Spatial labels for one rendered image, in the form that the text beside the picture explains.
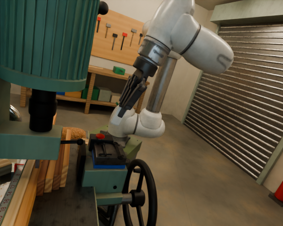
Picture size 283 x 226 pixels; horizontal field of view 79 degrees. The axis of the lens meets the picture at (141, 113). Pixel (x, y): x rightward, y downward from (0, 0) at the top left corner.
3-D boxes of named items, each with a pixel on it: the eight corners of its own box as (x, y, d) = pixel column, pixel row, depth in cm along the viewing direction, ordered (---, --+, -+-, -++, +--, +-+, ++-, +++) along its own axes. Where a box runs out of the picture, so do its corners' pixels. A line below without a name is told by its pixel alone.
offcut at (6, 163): (6, 166, 64) (6, 158, 63) (11, 172, 62) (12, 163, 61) (-7, 171, 60) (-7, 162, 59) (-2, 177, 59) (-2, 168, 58)
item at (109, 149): (124, 168, 56) (128, 154, 54) (90, 168, 52) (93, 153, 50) (117, 146, 67) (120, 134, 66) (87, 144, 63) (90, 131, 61)
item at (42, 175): (42, 195, 46) (44, 179, 44) (35, 196, 45) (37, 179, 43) (51, 155, 61) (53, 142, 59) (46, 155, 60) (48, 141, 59)
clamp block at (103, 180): (121, 193, 58) (128, 171, 55) (80, 195, 52) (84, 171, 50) (114, 164, 71) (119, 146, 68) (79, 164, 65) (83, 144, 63)
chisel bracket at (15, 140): (57, 165, 46) (61, 137, 43) (-10, 164, 40) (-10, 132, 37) (59, 149, 52) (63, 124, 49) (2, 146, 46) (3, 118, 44)
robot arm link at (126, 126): (108, 125, 133) (114, 98, 126) (131, 130, 136) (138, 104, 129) (105, 135, 118) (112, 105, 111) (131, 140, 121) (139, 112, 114)
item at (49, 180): (51, 192, 47) (53, 178, 46) (43, 193, 47) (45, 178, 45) (58, 152, 64) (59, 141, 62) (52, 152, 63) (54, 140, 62)
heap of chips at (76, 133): (86, 140, 77) (87, 134, 76) (55, 137, 72) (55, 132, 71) (85, 131, 84) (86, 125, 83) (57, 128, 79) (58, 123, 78)
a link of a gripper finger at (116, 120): (127, 108, 58) (127, 109, 58) (117, 125, 60) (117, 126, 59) (119, 105, 57) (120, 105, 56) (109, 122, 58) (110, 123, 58)
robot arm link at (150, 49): (151, 36, 47) (141, 55, 48) (175, 53, 51) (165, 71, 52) (140, 36, 55) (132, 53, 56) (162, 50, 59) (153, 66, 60)
